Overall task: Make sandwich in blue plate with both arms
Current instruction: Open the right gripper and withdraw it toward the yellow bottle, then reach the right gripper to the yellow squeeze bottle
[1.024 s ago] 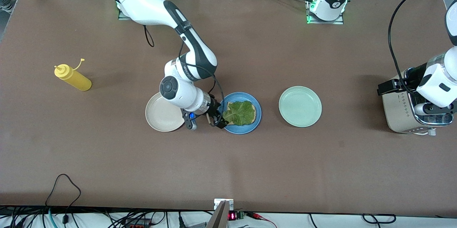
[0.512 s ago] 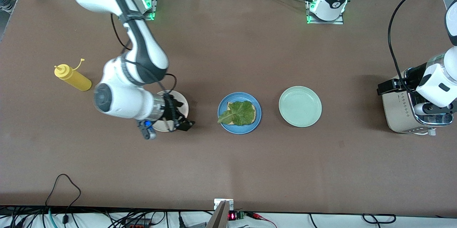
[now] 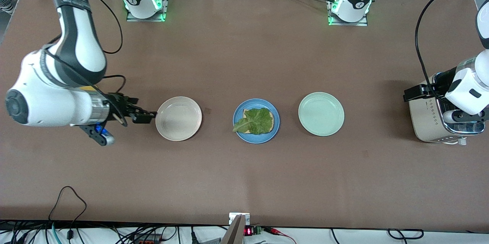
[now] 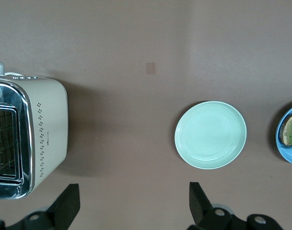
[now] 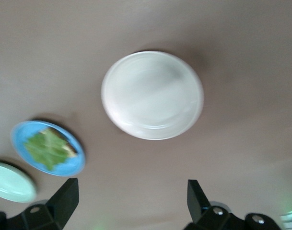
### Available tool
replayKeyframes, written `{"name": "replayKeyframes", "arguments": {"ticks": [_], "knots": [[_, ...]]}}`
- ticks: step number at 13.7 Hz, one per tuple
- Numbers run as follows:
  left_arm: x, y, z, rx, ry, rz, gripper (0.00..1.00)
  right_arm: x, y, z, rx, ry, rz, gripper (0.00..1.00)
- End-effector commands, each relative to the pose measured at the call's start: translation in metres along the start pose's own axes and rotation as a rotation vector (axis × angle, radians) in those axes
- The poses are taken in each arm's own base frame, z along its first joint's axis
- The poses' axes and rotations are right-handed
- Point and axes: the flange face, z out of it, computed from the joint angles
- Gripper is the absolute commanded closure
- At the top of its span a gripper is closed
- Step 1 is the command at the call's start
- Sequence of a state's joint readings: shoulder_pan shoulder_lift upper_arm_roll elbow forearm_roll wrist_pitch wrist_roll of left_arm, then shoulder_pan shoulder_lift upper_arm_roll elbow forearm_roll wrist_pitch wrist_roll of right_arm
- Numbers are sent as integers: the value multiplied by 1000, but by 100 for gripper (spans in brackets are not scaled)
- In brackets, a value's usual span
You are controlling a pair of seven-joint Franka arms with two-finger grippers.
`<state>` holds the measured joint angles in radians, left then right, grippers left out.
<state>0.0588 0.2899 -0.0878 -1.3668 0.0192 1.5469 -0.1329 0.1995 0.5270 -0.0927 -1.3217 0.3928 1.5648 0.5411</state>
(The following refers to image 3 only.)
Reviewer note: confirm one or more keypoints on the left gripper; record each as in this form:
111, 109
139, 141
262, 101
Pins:
444, 78

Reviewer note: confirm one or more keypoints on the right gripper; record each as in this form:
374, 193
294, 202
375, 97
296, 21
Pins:
118, 106

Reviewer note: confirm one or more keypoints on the green lettuce leaf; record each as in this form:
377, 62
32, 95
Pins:
254, 120

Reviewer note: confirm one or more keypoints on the brown bread slice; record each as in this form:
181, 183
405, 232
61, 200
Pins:
271, 122

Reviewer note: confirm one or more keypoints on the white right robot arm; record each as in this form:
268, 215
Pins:
80, 45

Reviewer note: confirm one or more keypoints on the beige round plate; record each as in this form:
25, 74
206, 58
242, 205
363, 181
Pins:
178, 118

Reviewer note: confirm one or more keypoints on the light green round plate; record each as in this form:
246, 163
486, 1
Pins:
321, 113

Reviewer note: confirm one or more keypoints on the blue round plate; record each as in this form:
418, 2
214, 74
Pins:
256, 102

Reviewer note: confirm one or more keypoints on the beige chrome toaster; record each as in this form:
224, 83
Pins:
424, 122

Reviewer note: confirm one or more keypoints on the red LED display module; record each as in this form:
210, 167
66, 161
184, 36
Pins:
248, 231

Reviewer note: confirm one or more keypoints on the red clip lead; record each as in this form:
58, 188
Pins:
272, 230

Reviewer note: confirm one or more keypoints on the small white mount box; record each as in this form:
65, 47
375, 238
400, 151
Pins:
233, 217

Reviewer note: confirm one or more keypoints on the grey metal bracket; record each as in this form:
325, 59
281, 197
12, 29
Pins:
235, 232

